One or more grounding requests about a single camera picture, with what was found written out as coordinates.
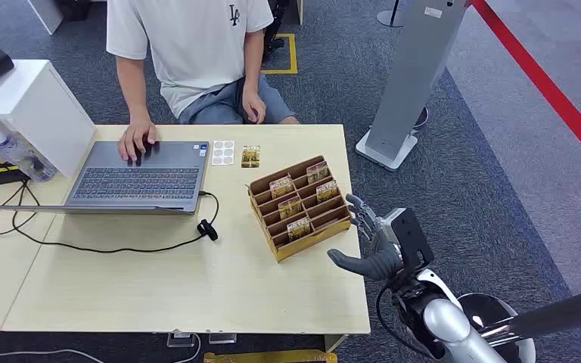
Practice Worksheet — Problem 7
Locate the person's left hand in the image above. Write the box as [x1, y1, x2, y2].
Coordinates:
[241, 85, 268, 125]

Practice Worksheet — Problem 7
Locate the person's right hand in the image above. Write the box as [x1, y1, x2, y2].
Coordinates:
[117, 122, 159, 163]

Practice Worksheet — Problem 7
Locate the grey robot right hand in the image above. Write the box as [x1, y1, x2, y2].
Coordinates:
[327, 194, 405, 281]

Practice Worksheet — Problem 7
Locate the wooden card holder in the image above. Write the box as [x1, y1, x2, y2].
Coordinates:
[247, 155, 355, 263]

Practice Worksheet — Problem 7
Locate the person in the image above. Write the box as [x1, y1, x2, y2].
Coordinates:
[106, 0, 302, 163]

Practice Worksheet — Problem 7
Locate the grey laptop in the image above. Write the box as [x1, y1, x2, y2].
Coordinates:
[0, 140, 211, 216]

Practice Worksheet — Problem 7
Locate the white round sticker sheet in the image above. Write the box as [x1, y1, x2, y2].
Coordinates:
[211, 140, 236, 167]

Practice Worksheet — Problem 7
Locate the black equipment stand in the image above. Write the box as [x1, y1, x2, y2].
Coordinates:
[264, 0, 290, 57]

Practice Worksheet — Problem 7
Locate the white box cabinet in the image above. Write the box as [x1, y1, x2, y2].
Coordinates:
[0, 59, 97, 178]

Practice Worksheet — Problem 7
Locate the clear plastic water bottle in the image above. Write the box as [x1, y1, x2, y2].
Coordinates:
[0, 123, 57, 183]

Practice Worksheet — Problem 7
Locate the black power adapter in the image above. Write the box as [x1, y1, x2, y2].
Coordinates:
[0, 163, 31, 188]

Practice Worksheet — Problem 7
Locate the yellow cardboard sheet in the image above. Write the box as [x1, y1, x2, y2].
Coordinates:
[203, 349, 339, 363]

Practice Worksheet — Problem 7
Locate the black round floor base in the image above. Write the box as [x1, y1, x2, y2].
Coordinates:
[412, 106, 430, 130]

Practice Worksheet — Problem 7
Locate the white furniture panel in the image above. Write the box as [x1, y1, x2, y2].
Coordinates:
[26, 0, 64, 36]

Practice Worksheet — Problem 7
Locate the grey kiosk stand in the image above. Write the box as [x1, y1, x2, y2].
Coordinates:
[354, 0, 472, 172]

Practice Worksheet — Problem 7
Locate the metal stanchion base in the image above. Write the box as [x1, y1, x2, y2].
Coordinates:
[376, 0, 405, 29]

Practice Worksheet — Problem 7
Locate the grey metal bar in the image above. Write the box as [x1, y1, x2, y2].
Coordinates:
[480, 284, 581, 348]

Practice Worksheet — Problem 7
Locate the red barrier belt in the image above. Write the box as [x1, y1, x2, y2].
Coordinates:
[471, 0, 581, 179]

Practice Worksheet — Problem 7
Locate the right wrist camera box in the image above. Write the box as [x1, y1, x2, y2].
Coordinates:
[379, 206, 436, 275]

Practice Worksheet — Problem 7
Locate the black laptop power cable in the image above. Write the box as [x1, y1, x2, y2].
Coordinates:
[0, 180, 220, 254]

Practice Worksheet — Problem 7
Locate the white cable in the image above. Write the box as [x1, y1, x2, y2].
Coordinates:
[0, 333, 202, 363]

